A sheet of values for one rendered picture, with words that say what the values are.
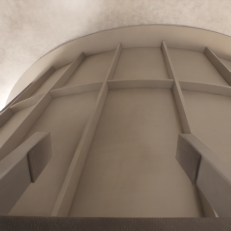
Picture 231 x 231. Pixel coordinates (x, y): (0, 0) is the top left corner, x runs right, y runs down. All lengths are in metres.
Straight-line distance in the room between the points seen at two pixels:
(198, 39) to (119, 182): 0.72
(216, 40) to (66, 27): 0.67
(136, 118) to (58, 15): 0.67
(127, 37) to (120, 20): 0.08
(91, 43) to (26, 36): 0.34
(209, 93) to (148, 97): 0.17
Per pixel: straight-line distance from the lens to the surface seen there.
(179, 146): 0.17
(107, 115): 0.40
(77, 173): 0.29
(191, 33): 0.85
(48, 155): 0.17
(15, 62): 1.13
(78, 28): 0.90
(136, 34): 0.83
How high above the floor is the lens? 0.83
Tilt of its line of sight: 50 degrees down
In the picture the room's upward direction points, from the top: 168 degrees counter-clockwise
